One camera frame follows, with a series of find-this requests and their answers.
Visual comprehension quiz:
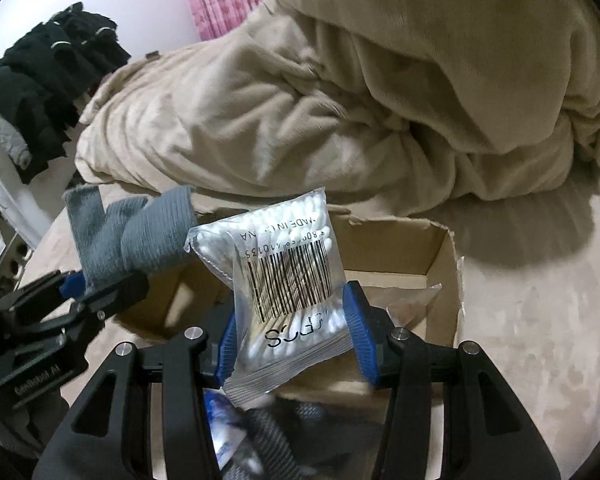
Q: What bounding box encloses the cardboard box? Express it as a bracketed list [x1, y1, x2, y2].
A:
[112, 204, 466, 480]

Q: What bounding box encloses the clear plastic bag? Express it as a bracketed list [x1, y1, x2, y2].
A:
[384, 284, 443, 333]

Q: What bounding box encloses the white plastic frame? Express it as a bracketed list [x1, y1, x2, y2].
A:
[0, 110, 73, 286]

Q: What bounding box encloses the dark grey cloth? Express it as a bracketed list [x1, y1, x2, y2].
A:
[232, 397, 388, 480]

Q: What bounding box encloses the grey sock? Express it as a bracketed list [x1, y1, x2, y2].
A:
[62, 184, 202, 282]

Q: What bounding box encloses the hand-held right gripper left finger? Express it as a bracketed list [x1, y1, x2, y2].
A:
[32, 309, 241, 480]

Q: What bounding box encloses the pile of black clothes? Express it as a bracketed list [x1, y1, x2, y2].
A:
[0, 2, 132, 186]

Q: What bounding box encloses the beige fleece blanket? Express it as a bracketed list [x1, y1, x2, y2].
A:
[74, 0, 600, 207]

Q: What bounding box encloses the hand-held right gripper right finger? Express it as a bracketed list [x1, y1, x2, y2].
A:
[342, 282, 562, 480]

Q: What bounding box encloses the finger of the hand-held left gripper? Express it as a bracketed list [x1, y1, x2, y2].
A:
[0, 269, 86, 322]
[10, 272, 151, 358]

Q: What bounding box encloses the blue and white packet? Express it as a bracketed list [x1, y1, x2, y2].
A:
[202, 389, 253, 467]

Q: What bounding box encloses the cotton swab packet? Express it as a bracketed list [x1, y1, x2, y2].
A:
[186, 187, 354, 409]

